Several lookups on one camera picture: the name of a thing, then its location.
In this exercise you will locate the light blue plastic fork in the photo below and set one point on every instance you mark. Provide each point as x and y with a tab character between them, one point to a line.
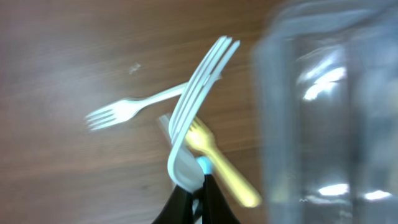
205	164

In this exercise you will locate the white curved thin fork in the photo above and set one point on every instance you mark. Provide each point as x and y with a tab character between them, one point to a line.
182	167

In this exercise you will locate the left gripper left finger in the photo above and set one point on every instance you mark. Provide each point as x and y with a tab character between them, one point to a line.
178	209

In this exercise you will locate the white fork horizontal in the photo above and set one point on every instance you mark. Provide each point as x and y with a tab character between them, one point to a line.
126	108

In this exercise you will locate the left clear plastic container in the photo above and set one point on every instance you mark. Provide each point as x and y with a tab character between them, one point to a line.
326	75

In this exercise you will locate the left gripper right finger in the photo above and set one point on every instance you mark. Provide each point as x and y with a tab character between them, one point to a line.
215	207

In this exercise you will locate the yellow plastic fork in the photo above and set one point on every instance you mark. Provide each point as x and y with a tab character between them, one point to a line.
201	139

